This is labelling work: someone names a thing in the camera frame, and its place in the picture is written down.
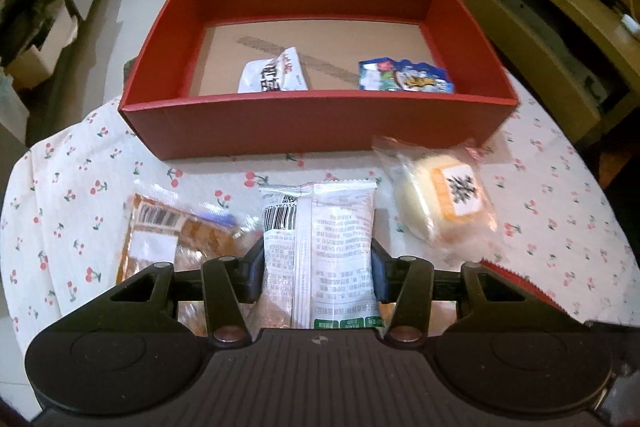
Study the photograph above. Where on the white cardboard storage box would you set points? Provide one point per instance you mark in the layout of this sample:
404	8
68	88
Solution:
42	47

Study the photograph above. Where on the red cardboard box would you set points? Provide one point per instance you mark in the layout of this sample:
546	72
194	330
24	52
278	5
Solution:
320	127

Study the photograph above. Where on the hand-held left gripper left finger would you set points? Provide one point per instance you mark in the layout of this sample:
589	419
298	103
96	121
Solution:
255	272

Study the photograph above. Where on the white grey snack packet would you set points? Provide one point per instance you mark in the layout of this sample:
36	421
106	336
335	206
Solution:
320	252

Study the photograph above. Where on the cherry print tablecloth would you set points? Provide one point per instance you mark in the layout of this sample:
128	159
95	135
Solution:
75	217

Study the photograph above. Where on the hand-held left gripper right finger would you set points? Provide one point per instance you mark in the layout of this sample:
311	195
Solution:
378	272

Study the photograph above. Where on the yellow cake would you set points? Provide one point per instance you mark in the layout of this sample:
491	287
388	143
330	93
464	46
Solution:
440	197

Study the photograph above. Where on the red snack packet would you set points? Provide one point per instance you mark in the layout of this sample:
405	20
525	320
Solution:
530	287

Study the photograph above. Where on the orange brown snack packet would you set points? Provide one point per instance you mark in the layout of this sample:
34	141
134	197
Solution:
160	237

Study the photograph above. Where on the wooden TV stand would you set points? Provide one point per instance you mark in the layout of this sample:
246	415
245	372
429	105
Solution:
530	27

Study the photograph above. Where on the white packet with black print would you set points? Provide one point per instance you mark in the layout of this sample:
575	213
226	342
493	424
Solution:
272	74

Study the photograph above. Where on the blue snack packet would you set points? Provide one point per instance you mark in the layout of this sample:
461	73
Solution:
405	77

